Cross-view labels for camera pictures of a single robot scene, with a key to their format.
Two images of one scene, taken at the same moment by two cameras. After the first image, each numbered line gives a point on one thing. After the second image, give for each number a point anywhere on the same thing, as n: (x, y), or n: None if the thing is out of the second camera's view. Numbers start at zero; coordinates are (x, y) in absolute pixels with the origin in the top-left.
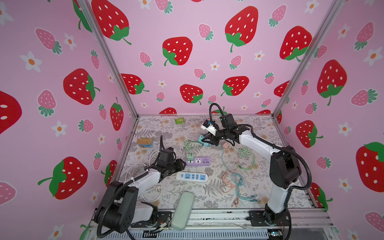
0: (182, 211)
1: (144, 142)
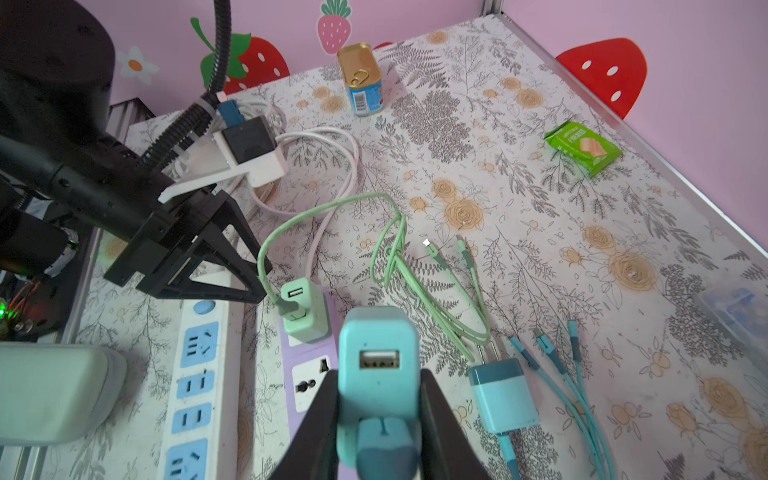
0: (55, 394)
1: (363, 79)
